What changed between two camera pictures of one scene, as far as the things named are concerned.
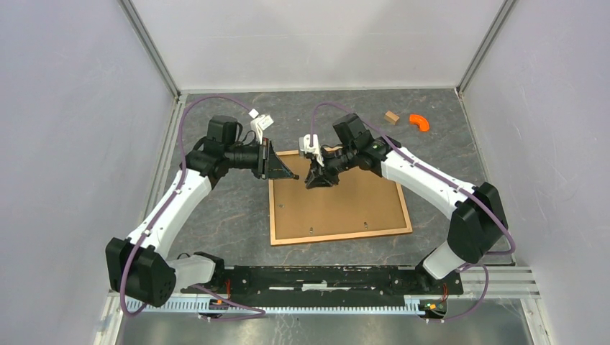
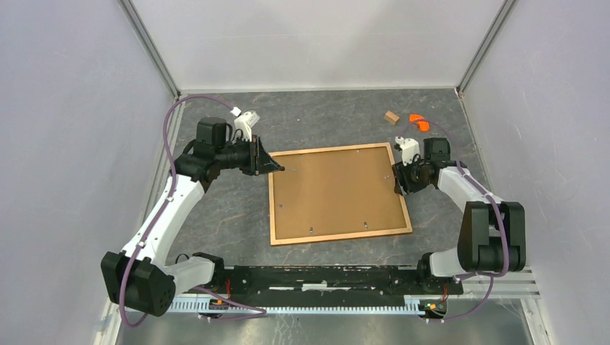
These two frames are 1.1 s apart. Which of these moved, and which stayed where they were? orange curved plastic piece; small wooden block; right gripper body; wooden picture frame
Moved: right gripper body
Stayed: small wooden block; wooden picture frame; orange curved plastic piece
